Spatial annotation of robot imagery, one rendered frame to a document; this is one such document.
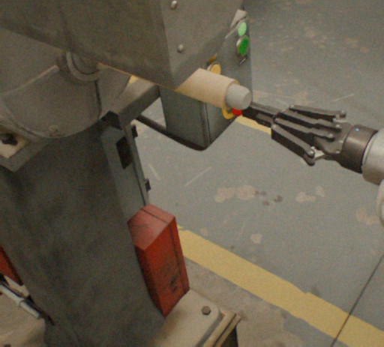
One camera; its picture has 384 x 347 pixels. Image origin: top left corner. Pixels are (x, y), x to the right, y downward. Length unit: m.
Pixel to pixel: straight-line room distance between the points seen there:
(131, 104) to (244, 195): 1.27
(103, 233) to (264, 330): 0.83
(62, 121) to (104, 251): 0.51
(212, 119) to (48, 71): 0.39
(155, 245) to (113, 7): 0.96
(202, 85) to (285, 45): 2.40
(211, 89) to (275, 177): 1.66
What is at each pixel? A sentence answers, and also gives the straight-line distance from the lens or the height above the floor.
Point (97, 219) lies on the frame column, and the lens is 1.09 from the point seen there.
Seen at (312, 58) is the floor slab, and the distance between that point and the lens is 2.84.
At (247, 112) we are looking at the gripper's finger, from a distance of 0.97.
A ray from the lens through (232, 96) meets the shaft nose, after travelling 0.55.
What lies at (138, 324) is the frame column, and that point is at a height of 0.38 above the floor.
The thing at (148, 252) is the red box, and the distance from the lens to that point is 1.26.
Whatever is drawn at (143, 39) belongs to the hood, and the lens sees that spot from 0.34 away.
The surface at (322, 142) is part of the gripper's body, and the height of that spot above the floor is 0.99.
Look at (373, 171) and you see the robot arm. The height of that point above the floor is 0.98.
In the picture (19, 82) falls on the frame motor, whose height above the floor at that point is 1.26.
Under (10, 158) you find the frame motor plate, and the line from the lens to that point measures 0.77.
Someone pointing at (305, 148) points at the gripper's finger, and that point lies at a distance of 0.88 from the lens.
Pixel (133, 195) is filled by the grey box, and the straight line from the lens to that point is 1.21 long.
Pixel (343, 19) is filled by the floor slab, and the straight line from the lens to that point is 3.17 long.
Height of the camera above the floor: 1.59
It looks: 43 degrees down
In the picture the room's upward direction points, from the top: 9 degrees counter-clockwise
